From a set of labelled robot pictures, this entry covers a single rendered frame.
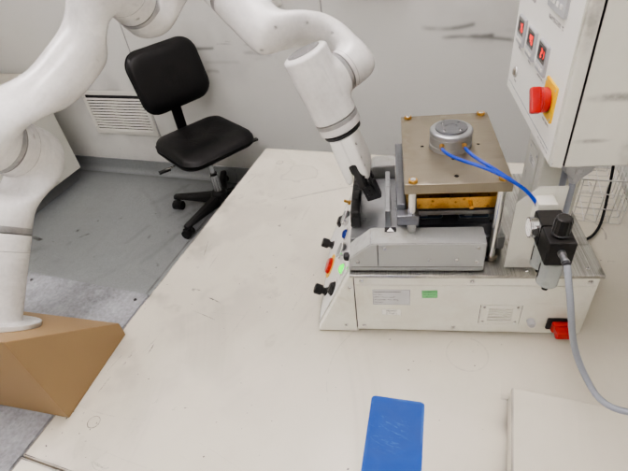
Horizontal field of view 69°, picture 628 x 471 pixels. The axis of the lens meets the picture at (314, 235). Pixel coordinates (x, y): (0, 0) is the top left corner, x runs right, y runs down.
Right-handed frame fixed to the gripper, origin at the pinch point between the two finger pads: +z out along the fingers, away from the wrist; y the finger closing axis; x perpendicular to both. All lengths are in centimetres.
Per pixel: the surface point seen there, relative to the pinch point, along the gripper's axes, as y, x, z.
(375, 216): 3.8, -0.7, 4.1
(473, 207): 11.9, 18.7, 3.0
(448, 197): 10.2, 15.1, 0.4
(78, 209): -137, -220, 28
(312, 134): -156, -60, 47
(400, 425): 38.0, -4.0, 26.2
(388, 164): -12.2, 2.9, 2.2
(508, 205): -4.6, 25.0, 17.6
